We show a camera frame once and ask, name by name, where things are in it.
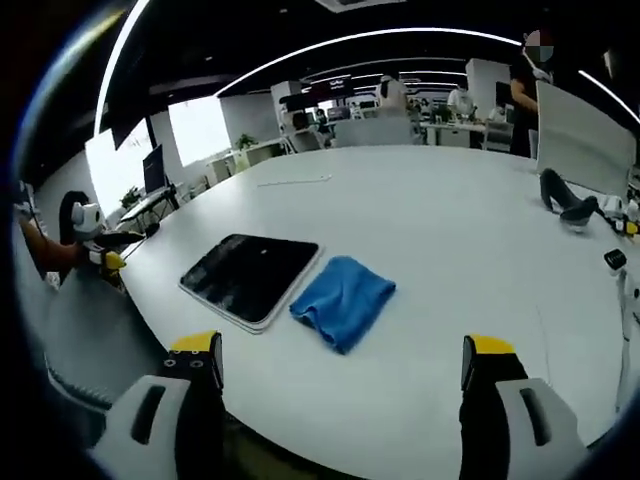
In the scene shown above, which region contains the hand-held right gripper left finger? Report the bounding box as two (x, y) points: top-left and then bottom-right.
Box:
(92, 328), (227, 480)

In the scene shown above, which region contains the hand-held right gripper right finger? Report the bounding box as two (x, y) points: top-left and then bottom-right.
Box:
(458, 333), (591, 480)

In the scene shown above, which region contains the blue cleaning cloth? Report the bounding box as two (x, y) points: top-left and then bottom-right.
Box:
(288, 255), (398, 356)

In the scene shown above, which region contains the side desk with black legs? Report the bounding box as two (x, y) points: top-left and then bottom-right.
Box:
(119, 187), (181, 226)

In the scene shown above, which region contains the black computer monitor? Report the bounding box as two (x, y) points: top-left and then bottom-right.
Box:
(142, 144), (169, 194)

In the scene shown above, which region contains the hanging black screen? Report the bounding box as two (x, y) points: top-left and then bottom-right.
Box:
(109, 115), (151, 151)

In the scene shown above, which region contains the curved ceiling light strip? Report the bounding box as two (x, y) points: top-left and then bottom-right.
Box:
(217, 27), (521, 96)
(94, 0), (151, 136)

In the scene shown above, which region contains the small black and white device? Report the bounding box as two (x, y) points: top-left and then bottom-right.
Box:
(603, 248), (629, 274)

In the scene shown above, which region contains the black curved device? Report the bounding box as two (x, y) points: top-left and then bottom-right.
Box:
(539, 168), (601, 232)

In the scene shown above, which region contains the white and yellow gripper device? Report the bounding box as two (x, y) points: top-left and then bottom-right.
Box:
(597, 194), (640, 236)

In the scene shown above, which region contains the white partition panel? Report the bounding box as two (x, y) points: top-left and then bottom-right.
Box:
(333, 118), (416, 149)

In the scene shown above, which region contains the black cable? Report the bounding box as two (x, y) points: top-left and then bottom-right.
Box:
(122, 222), (161, 261)

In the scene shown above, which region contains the white strap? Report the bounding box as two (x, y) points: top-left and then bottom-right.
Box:
(615, 269), (639, 414)

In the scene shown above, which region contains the white table cable strip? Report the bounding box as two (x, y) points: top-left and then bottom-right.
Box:
(257, 173), (334, 189)

